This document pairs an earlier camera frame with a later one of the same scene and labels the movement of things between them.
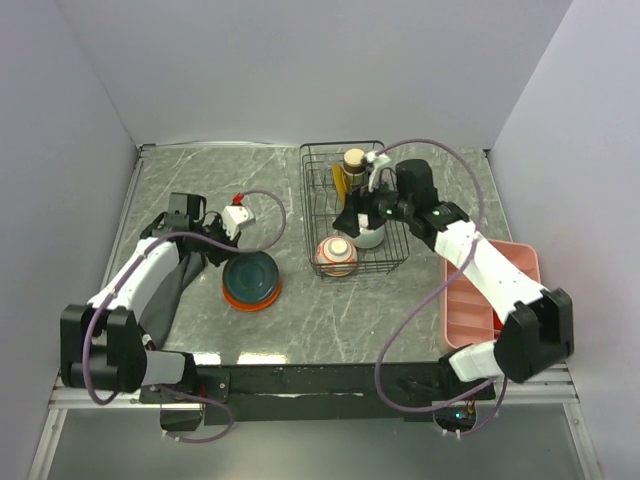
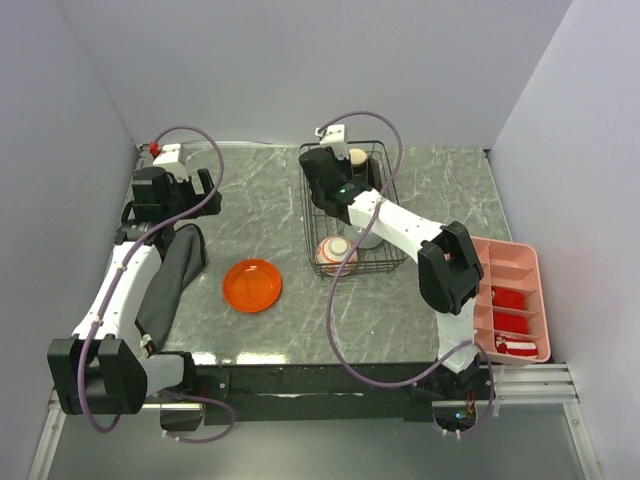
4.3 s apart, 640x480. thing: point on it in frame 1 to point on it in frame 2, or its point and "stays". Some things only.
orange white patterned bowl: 337,256 stays
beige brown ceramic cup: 355,165 stays
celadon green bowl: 370,238 stays
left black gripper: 217,222 to 186,185
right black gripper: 356,202 to 345,164
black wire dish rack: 346,209 stays
